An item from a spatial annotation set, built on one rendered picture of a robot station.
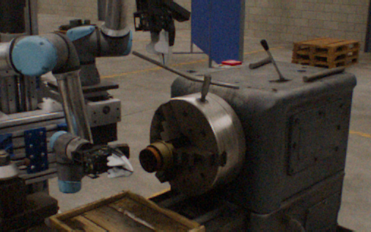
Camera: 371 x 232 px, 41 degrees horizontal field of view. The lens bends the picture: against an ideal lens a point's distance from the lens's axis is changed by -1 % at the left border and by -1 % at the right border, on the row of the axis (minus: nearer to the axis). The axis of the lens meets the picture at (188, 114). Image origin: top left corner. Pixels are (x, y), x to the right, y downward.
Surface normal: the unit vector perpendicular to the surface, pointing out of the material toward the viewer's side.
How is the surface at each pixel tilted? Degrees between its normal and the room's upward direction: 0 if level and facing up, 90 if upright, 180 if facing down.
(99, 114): 90
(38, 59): 90
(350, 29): 90
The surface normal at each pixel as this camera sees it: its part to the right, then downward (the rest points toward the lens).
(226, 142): 0.68, -0.10
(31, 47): -0.10, 0.26
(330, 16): -0.68, 0.18
